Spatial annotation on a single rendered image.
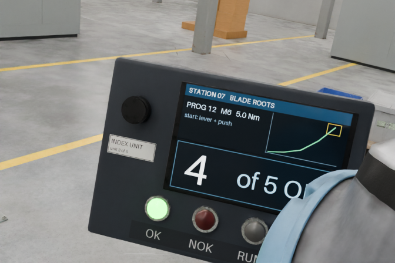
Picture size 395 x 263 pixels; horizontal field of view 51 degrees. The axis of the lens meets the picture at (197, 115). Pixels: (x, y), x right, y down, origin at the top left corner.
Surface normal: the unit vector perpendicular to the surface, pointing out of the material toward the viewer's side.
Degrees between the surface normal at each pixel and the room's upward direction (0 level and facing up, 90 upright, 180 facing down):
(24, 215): 0
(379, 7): 90
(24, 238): 0
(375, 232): 72
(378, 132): 95
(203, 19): 90
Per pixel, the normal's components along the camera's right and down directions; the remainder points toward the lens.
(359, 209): -0.92, -0.37
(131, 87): -0.17, 0.06
